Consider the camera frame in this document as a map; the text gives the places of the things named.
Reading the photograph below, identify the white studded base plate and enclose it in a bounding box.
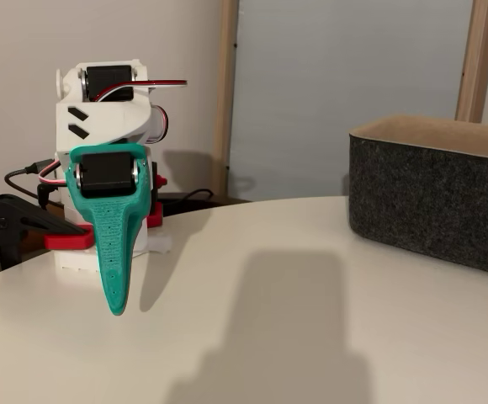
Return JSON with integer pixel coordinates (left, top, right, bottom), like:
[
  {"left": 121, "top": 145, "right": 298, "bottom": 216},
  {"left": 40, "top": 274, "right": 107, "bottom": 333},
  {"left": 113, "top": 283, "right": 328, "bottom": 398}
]
[{"left": 52, "top": 233, "right": 173, "bottom": 273}]

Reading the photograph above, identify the thin black cable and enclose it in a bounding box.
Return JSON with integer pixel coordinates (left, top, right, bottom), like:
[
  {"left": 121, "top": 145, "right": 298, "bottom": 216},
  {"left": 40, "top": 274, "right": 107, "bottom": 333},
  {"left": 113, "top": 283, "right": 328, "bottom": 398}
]
[{"left": 157, "top": 188, "right": 215, "bottom": 211}]

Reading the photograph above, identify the red white black servo wire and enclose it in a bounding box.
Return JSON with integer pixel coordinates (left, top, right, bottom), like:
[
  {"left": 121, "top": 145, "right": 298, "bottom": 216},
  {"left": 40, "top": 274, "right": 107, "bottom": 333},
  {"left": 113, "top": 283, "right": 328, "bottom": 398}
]
[
  {"left": 36, "top": 159, "right": 69, "bottom": 186},
  {"left": 147, "top": 104, "right": 170, "bottom": 144},
  {"left": 92, "top": 77, "right": 188, "bottom": 102}
]

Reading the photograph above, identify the light wooden post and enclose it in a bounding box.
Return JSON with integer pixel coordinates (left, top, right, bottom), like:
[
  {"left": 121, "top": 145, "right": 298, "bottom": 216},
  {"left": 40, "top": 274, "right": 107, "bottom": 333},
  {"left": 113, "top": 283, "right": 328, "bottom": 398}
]
[
  {"left": 211, "top": 0, "right": 241, "bottom": 197},
  {"left": 456, "top": 0, "right": 488, "bottom": 124}
]

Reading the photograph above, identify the dark grey felt basket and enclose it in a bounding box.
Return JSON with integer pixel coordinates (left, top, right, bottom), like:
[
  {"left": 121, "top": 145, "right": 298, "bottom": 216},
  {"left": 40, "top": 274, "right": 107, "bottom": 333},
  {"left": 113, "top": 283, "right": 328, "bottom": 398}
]
[{"left": 347, "top": 115, "right": 488, "bottom": 281}]

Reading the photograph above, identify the black cable grey plug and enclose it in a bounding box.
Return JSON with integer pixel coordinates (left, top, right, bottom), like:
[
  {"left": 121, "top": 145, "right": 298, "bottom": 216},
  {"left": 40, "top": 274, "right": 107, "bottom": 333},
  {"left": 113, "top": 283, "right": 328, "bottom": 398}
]
[{"left": 3, "top": 157, "right": 66, "bottom": 210}]

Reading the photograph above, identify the black power cable plug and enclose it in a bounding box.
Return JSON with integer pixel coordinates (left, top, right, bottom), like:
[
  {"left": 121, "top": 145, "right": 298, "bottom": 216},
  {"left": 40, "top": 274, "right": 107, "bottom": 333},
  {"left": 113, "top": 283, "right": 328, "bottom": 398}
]
[{"left": 36, "top": 179, "right": 60, "bottom": 208}]

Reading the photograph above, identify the black clamp red pad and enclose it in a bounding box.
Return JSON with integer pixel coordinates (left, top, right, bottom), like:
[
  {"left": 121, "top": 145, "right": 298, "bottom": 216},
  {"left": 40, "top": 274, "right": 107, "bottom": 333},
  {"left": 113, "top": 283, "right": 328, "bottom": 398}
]
[{"left": 0, "top": 192, "right": 96, "bottom": 270}]

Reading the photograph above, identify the grey panel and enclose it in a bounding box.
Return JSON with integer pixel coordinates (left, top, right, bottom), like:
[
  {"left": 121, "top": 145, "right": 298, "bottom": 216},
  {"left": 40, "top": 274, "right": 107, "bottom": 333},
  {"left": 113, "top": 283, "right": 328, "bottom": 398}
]
[{"left": 225, "top": 0, "right": 476, "bottom": 202}]

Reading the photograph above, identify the black clamp red trigger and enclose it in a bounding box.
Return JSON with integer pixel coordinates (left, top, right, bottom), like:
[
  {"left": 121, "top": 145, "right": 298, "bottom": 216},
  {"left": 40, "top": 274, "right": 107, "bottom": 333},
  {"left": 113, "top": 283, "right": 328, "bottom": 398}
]
[{"left": 146, "top": 162, "right": 169, "bottom": 228}]

